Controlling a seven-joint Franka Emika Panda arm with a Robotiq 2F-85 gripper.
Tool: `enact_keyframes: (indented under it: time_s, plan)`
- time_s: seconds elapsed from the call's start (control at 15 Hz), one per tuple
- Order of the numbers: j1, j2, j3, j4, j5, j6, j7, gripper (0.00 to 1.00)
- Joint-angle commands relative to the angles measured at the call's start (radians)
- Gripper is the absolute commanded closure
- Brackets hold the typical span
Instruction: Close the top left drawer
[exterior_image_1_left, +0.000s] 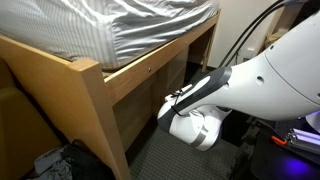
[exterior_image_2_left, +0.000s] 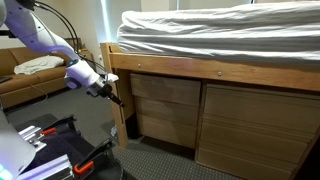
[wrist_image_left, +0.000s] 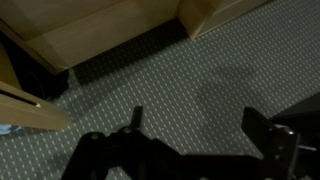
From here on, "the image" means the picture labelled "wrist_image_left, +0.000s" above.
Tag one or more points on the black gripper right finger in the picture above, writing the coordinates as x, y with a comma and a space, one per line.
256, 128

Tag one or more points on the wooden dresser with drawers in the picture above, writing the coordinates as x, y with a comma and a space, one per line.
213, 15

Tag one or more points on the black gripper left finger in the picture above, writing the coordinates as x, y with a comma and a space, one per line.
137, 118

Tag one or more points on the wooden bed frame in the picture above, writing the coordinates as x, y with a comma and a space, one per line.
33, 115

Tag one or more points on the grey blue clothes pile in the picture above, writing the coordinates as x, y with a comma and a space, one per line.
8, 129

